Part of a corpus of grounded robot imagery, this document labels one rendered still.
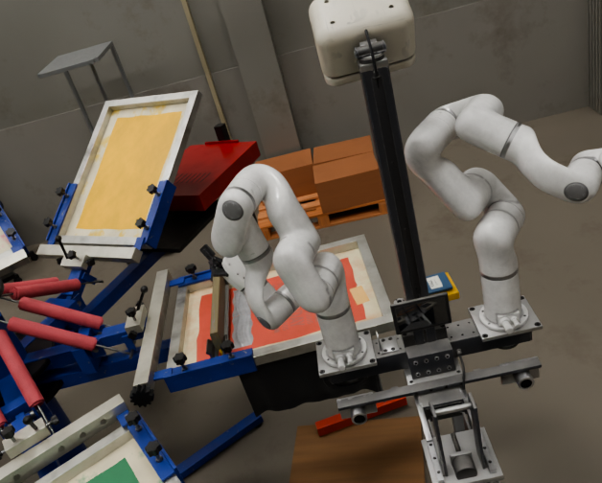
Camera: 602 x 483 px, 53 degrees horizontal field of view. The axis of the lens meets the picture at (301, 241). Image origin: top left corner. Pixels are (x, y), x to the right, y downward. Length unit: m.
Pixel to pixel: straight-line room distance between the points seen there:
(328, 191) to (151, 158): 1.89
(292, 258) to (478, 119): 0.52
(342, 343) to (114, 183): 1.66
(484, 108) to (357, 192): 3.13
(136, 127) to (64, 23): 2.41
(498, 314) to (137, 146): 1.94
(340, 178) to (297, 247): 3.07
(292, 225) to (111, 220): 1.54
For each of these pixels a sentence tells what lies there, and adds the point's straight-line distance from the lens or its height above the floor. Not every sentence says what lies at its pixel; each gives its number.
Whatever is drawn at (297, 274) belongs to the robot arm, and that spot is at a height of 1.49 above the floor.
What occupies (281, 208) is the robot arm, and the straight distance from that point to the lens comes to 1.44.
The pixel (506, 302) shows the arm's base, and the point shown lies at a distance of 1.66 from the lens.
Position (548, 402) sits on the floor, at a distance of 3.07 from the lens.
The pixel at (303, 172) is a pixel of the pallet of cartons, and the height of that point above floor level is 0.32.
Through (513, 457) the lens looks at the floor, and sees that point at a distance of 2.87.
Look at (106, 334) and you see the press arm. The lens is 2.36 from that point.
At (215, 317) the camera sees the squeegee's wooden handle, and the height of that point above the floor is 1.06.
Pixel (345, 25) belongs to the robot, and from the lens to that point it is 1.33.
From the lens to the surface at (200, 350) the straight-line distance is 2.21.
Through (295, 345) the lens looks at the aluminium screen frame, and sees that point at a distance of 2.02.
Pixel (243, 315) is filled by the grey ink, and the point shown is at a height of 0.96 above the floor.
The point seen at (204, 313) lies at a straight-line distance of 2.38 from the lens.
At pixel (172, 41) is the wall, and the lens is 5.23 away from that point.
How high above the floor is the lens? 2.26
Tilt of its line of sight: 30 degrees down
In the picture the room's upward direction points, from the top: 16 degrees counter-clockwise
